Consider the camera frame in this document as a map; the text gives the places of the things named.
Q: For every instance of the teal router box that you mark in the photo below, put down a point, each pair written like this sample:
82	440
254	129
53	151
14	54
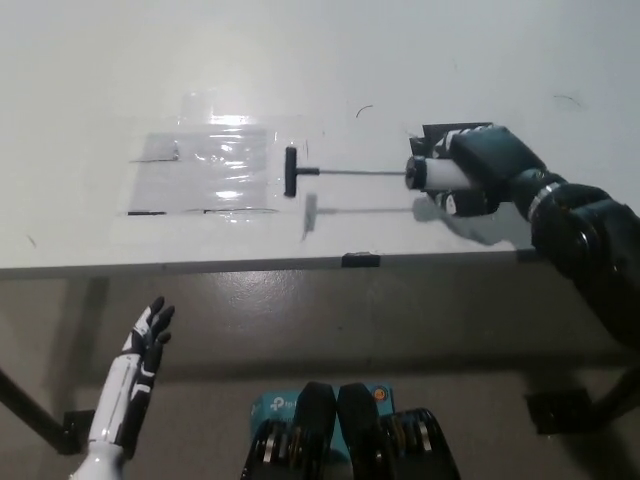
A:
275	404

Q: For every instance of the black metal table leg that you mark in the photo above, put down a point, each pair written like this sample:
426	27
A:
30	405
620	397

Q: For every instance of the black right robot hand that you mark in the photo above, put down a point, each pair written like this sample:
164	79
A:
500	160

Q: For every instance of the clear taped plastic sheet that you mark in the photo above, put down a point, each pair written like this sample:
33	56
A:
205	165

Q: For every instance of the black ribbed robot torso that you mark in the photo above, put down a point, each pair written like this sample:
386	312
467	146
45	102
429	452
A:
357	440

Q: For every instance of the black tape strip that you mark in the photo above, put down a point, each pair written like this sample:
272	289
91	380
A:
360	259

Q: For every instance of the white and black left hand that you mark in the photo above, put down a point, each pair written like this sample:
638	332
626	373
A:
125	390

